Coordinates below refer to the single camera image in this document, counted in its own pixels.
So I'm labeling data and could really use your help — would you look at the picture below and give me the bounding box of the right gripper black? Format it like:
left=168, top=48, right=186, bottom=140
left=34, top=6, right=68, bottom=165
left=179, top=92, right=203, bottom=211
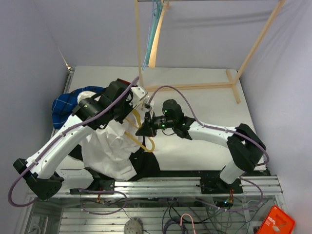
left=135, top=110, right=175, bottom=137

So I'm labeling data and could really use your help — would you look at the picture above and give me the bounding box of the red black plaid garment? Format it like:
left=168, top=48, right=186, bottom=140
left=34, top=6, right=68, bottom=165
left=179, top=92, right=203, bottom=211
left=117, top=78, right=130, bottom=85

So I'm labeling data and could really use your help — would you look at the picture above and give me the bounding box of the aluminium frame rail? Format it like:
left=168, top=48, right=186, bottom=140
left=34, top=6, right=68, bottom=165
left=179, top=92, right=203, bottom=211
left=26, top=176, right=283, bottom=197

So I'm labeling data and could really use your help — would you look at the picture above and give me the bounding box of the light wooden hanger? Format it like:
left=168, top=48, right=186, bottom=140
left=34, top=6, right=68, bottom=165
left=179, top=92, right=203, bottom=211
left=148, top=0, right=169, bottom=68

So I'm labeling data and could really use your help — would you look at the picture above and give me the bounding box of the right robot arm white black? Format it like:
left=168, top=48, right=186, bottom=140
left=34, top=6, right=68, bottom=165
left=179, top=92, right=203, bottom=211
left=136, top=99, right=266, bottom=193

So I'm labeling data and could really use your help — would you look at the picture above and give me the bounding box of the teal plastic hanger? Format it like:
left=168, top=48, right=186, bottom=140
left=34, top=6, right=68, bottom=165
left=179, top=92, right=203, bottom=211
left=142, top=0, right=163, bottom=71

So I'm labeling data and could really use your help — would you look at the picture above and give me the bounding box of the yellow plastic hanger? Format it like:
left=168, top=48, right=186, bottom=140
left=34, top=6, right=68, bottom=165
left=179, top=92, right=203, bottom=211
left=124, top=103, right=156, bottom=154

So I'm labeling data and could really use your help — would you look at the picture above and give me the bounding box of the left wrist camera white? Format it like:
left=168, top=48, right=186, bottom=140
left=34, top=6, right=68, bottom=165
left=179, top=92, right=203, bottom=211
left=130, top=86, right=148, bottom=108

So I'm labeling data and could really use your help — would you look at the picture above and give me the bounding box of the blue plaid shirt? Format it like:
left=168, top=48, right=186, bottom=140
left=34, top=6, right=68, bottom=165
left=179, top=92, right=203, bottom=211
left=52, top=86, right=103, bottom=130

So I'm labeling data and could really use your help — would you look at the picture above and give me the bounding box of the white shirt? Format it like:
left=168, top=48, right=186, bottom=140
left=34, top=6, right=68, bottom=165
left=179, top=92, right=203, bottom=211
left=77, top=90, right=144, bottom=181

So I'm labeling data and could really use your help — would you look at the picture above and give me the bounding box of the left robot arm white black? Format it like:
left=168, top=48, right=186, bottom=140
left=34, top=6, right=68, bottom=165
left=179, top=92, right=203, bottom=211
left=13, top=79, right=147, bottom=200

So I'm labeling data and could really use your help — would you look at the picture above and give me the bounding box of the grey perforated shoe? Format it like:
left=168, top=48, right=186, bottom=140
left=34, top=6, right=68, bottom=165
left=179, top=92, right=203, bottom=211
left=124, top=217, right=144, bottom=234

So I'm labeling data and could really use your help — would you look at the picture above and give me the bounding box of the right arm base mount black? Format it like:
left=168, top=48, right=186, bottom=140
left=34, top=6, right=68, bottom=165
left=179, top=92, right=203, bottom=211
left=196, top=171, right=243, bottom=194

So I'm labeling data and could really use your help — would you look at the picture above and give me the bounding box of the pink cable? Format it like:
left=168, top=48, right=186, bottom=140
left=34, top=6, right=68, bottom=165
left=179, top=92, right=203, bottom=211
left=179, top=213, right=195, bottom=234

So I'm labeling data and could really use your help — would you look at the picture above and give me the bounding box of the orange box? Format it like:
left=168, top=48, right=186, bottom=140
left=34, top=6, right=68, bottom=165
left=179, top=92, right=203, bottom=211
left=257, top=205, right=295, bottom=234

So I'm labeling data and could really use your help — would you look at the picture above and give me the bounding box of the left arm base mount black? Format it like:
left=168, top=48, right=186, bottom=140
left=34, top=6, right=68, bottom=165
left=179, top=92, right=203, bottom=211
left=70, top=178, right=115, bottom=195

